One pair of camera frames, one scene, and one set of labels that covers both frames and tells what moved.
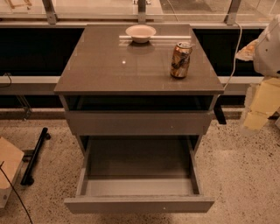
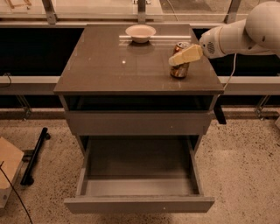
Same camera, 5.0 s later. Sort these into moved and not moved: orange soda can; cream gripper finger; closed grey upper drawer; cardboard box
Moved: cream gripper finger
Not moved: cardboard box; closed grey upper drawer; orange soda can
